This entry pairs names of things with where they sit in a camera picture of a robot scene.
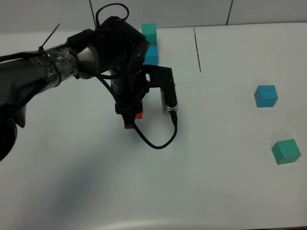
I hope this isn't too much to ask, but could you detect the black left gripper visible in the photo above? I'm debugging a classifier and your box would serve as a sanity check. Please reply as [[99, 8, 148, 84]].
[[111, 69, 149, 129]]

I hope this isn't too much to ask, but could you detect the red cube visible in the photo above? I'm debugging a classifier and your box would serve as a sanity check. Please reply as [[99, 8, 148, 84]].
[[135, 101, 143, 119]]

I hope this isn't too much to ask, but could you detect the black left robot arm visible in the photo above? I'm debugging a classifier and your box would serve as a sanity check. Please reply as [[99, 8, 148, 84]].
[[0, 16, 149, 158]]

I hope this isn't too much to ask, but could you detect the blue template cube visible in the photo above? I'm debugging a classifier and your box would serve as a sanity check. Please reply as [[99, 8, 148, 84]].
[[144, 46, 159, 66]]

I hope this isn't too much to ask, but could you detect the green template cube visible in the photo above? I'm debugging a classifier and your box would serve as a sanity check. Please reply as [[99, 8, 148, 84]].
[[142, 23, 157, 46]]

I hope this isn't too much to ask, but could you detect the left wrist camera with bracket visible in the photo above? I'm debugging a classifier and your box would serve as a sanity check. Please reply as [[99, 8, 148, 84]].
[[142, 65, 178, 115]]

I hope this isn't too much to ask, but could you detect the black camera cable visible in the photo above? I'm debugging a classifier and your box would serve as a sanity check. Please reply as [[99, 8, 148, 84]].
[[94, 3, 179, 150]]

